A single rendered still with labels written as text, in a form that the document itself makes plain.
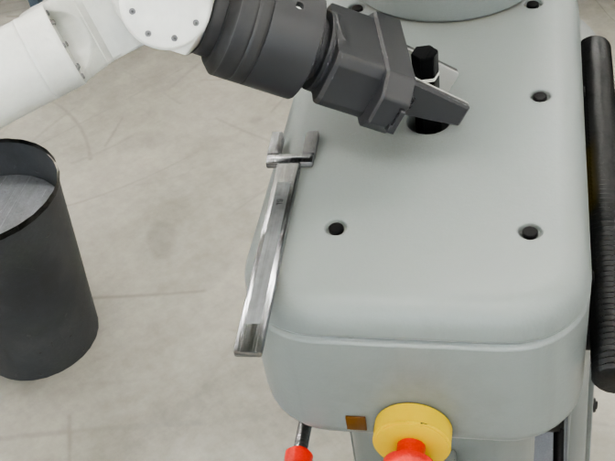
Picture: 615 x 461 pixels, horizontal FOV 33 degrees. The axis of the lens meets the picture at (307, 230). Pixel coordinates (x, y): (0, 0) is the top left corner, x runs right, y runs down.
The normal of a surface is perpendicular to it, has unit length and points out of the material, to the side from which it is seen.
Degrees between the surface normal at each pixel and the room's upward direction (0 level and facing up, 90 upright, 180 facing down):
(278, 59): 83
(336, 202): 0
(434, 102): 90
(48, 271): 94
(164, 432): 0
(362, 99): 90
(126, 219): 0
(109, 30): 67
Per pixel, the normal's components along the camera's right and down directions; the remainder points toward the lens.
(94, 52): 0.79, -0.13
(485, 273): -0.12, -0.73
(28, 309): 0.39, 0.63
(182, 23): 0.24, 0.29
